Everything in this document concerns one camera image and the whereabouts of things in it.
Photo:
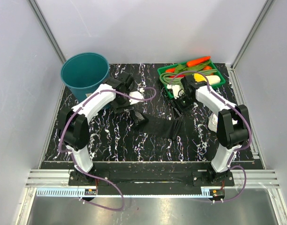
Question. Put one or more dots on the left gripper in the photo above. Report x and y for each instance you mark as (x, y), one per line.
(117, 107)

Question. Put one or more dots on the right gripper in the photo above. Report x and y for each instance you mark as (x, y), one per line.
(182, 110)

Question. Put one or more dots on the black trash bag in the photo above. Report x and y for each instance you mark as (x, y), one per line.
(159, 127)

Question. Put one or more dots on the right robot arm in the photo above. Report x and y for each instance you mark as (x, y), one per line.
(233, 126)

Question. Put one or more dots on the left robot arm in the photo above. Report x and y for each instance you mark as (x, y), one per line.
(73, 123)

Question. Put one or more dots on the teal plastic trash bin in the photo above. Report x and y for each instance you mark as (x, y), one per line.
(83, 73)

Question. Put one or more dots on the green long beans bundle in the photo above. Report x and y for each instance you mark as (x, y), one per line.
(168, 78)

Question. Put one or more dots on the small orange carrot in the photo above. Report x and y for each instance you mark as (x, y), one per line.
(171, 70)

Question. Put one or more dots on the yellow white cabbage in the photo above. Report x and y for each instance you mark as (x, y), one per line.
(212, 79)

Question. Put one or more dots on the green plastic vegetable tray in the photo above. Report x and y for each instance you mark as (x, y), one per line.
(203, 65)

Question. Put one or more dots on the large orange carrot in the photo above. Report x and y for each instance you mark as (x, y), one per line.
(196, 62)

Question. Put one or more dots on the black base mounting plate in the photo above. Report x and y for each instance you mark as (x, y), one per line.
(153, 178)

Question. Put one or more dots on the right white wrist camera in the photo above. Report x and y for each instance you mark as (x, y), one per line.
(176, 90)

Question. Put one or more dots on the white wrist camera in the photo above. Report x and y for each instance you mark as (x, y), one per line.
(176, 90)
(136, 97)

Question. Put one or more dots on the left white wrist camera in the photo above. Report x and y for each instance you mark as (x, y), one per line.
(136, 97)

